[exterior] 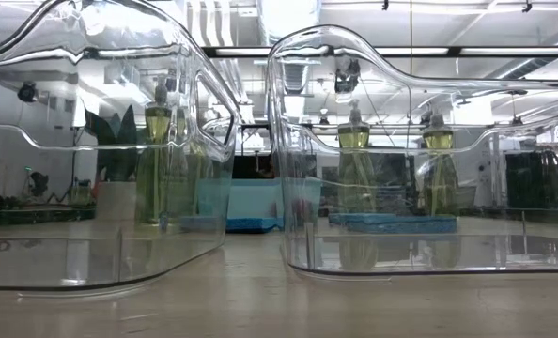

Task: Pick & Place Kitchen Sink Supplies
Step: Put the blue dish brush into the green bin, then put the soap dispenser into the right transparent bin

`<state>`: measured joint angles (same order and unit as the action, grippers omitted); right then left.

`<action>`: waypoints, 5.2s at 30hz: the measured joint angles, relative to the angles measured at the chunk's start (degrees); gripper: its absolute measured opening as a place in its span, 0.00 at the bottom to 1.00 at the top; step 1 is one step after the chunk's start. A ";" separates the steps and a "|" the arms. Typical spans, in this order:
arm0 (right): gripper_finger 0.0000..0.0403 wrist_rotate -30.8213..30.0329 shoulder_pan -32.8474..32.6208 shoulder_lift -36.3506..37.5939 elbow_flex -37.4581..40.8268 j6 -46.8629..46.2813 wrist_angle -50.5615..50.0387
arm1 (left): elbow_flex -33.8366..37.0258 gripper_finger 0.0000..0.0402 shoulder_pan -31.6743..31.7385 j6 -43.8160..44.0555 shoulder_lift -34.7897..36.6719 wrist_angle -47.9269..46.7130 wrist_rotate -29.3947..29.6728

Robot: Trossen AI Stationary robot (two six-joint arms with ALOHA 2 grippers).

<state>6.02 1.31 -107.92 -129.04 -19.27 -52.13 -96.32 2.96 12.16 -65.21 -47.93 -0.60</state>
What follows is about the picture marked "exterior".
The clear yellow-green soap bottle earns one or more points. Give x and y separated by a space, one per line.
181 127
438 140
157 188
354 136

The teal plastic sink caddy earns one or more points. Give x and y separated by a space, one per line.
253 197

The black hanging device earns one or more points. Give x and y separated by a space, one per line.
347 75

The clear plastic bin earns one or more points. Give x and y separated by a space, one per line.
401 256
49 263

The green plant in white pot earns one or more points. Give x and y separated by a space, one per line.
117 202

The black overhead crossbar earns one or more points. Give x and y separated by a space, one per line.
454 51

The black background equipment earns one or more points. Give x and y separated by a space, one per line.
39 184

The dark background cabinet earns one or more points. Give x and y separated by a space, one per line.
528 183

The black round background device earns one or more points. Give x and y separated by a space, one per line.
27 92

